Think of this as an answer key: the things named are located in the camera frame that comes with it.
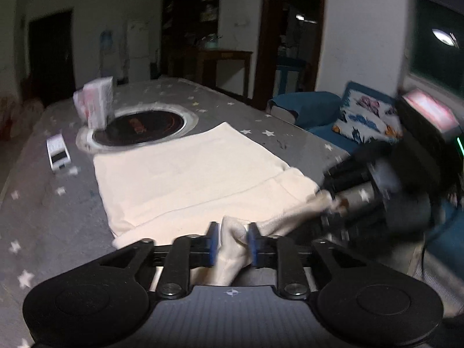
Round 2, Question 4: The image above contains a white tissue pack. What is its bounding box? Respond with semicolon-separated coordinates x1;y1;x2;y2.
72;76;115;130

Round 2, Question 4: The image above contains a window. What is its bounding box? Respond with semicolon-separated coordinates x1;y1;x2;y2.
409;0;464;93

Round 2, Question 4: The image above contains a dark door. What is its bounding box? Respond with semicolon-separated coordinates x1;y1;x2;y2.
28;10;76;106

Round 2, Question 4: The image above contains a wooden side table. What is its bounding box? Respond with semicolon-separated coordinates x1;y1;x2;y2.
196;49;254;99

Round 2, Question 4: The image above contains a dark wooden shelf cabinet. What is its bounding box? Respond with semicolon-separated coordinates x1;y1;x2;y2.
160;0;222;77

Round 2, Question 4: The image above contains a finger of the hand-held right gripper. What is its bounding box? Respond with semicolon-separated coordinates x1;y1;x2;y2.
322;156;385;194
319;186;390;238

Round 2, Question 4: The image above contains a small white box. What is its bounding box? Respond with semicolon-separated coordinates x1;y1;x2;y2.
46;134;72;172

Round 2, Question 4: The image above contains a grey star-patterned tablecloth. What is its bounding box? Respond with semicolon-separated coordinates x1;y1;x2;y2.
0;76;350;348

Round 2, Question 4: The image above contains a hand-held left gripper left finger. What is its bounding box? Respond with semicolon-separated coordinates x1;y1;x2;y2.
98;222;220;300

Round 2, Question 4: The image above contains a round black induction hob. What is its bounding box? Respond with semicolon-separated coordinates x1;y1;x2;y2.
75;101;200;153

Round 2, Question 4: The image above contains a cream white garment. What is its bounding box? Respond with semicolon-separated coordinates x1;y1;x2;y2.
92;121;335;287

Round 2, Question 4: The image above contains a blue stool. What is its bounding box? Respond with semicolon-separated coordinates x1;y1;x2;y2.
276;64;306;94

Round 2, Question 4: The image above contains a white refrigerator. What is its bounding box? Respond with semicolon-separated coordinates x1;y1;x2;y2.
126;19;150;81

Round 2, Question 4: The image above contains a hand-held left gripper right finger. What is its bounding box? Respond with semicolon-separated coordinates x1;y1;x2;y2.
248;223;367;300

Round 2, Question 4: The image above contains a water dispenser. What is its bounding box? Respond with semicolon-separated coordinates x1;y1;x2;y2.
99;30;117;80

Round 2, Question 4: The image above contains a black cable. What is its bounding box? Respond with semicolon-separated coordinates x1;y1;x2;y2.
418;221;441;291

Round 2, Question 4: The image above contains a blue sofa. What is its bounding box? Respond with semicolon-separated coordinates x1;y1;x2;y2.
267;81;464;298

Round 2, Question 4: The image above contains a leaf-printed white pillow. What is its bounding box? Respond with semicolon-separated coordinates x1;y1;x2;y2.
331;90;404;145

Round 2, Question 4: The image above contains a blue folded blanket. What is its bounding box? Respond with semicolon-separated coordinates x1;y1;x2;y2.
267;92;342;127

